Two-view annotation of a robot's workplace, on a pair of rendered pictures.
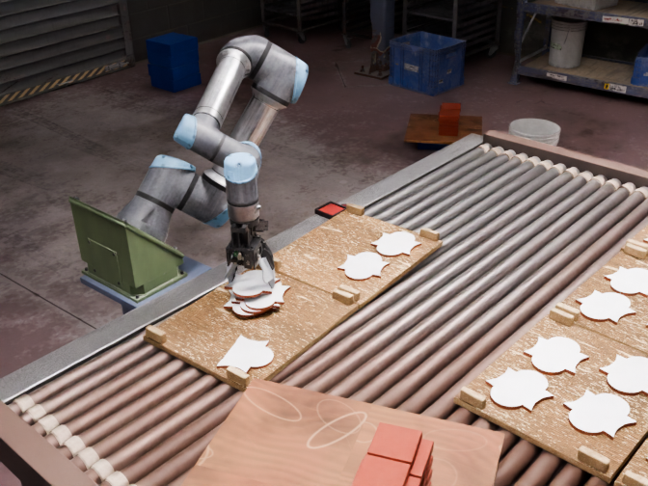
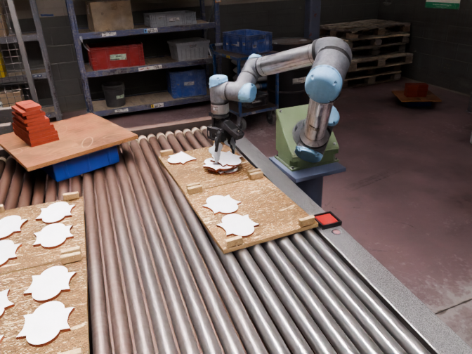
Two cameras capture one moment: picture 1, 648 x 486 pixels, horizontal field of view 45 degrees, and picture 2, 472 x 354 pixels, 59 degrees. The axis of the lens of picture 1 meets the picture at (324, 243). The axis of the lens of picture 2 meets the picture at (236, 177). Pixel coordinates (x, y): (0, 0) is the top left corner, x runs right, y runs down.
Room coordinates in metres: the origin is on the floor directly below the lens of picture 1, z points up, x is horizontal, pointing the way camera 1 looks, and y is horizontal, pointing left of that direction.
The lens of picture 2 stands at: (2.52, -1.26, 1.72)
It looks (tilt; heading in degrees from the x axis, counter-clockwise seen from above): 26 degrees down; 119
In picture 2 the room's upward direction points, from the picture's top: 2 degrees counter-clockwise
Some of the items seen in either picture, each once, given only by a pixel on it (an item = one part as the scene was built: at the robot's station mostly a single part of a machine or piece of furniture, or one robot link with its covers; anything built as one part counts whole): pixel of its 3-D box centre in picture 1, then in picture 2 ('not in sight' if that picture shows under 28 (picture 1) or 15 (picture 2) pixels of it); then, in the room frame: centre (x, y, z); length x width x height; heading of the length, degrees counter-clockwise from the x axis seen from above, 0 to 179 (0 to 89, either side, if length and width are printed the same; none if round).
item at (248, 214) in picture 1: (244, 209); (219, 108); (1.67, 0.19, 1.20); 0.08 x 0.08 x 0.05
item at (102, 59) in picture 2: not in sight; (115, 54); (-1.46, 2.92, 0.78); 0.66 x 0.45 x 0.28; 50
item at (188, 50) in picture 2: not in sight; (189, 48); (-0.81, 3.66, 0.76); 0.50 x 0.36 x 0.24; 56
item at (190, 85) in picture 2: not in sight; (185, 80); (-0.89, 3.63, 0.32); 0.50 x 0.41 x 0.37; 46
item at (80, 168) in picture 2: not in sight; (74, 152); (0.98, -0.02, 0.97); 0.31 x 0.31 x 0.10; 69
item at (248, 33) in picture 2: not in sight; (247, 41); (0.28, 3.25, 0.96); 0.50 x 0.38 x 0.21; 155
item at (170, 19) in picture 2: not in sight; (169, 18); (-0.96, 3.48, 1.16); 0.60 x 0.40 x 0.15; 53
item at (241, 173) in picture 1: (241, 178); (219, 89); (1.67, 0.19, 1.28); 0.09 x 0.08 x 0.11; 179
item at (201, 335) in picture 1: (253, 322); (208, 166); (1.59, 0.18, 0.93); 0.41 x 0.35 x 0.02; 142
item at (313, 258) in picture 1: (352, 254); (246, 208); (1.92, -0.08, 0.93); 0.41 x 0.35 x 0.02; 141
